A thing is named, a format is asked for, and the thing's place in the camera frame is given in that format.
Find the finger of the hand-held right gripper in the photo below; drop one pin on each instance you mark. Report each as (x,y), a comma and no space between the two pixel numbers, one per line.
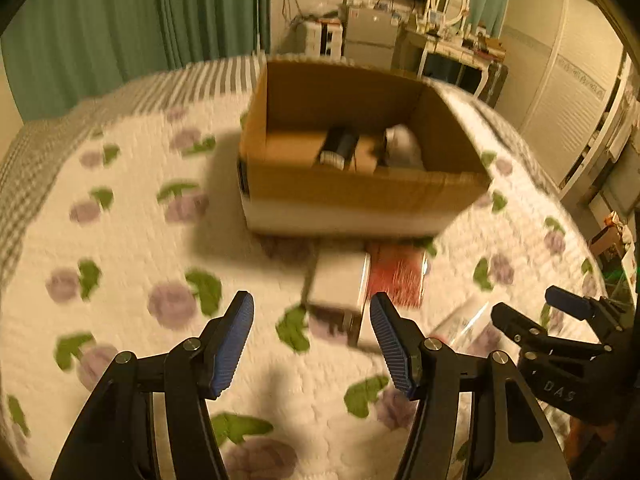
(565,301)
(515,324)

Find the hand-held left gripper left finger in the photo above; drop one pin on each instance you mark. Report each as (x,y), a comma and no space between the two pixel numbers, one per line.
(231,347)

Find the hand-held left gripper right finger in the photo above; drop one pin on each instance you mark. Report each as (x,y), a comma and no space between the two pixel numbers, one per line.
(392,350)

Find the small white box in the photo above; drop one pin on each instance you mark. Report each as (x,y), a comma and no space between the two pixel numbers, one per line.
(337,285)

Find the brown cardboard box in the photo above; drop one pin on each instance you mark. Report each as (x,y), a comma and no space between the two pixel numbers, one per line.
(345,190)

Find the clear plastic packet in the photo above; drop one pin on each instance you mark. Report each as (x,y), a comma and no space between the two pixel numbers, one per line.
(462,325)

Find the orange cardboard box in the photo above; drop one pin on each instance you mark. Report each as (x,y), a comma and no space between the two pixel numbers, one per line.
(606,242)

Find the red flat packet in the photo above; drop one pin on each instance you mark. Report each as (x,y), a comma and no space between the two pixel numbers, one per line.
(397,275)

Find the floral white quilt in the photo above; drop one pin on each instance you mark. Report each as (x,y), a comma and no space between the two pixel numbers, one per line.
(125,240)

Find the white rounded item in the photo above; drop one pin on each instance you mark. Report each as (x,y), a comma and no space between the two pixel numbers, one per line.
(406,147)

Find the black cylindrical bottle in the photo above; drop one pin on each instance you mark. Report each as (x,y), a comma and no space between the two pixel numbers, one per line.
(336,147)

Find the white wardrobe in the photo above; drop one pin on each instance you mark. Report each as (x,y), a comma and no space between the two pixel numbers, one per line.
(560,85)

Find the white dressing table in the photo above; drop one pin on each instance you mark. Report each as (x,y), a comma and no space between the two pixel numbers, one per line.
(450,55)

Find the grey checked bed sheet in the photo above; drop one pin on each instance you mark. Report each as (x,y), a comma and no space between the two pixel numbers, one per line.
(27,165)

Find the white small cabinet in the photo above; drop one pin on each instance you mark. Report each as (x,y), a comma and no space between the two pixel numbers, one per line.
(372,35)

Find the white drawer unit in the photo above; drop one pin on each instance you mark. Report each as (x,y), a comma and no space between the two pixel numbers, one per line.
(322,39)

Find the white oval vanity mirror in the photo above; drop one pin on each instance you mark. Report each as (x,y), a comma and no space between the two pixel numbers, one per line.
(448,2)

